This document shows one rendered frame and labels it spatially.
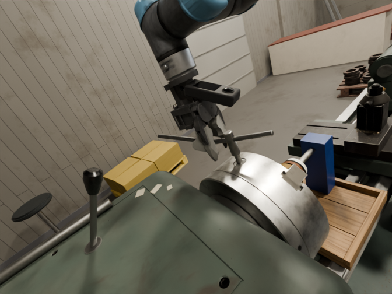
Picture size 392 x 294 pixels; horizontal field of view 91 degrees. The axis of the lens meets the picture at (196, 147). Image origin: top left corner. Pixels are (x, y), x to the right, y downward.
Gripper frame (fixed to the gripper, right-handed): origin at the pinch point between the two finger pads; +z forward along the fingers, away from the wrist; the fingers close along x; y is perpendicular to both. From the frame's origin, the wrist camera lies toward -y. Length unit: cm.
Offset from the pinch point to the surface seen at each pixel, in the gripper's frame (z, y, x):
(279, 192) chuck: 8.4, -13.1, 5.4
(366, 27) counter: 49, -60, -536
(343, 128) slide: 30, -21, -63
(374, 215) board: 39, -28, -20
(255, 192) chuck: 6.4, -9.4, 8.1
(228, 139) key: -3.2, -3.6, 1.0
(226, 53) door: -21, 190, -424
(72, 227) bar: -1.3, 24.1, 30.5
